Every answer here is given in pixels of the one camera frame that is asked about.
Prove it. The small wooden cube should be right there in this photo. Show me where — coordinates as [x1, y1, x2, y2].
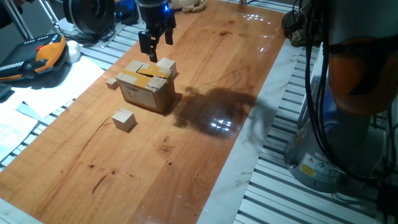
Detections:
[105, 77, 119, 91]

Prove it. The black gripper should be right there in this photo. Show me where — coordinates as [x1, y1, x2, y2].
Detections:
[136, 0, 177, 63]

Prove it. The large wooden cube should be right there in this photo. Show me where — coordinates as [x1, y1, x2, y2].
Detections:
[111, 108, 137, 133]

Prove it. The silver metal stand leg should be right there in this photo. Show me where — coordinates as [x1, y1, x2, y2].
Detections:
[37, 0, 62, 34]
[2, 0, 34, 40]

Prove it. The white paper sheet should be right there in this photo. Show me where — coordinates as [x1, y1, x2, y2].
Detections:
[23, 55, 106, 119]
[0, 90, 39, 162]

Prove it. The white egg-shaped ball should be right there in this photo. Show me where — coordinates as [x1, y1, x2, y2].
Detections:
[64, 40, 82, 65]

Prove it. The orange black teach pendant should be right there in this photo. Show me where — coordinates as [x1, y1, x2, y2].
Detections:
[0, 33, 67, 83]

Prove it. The black round spool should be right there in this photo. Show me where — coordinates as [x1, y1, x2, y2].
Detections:
[63, 0, 116, 36]

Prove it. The glossy wood grain board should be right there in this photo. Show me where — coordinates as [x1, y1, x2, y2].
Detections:
[0, 0, 304, 224]

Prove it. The medium wooden cube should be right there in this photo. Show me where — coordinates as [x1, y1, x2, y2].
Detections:
[155, 57, 178, 78]

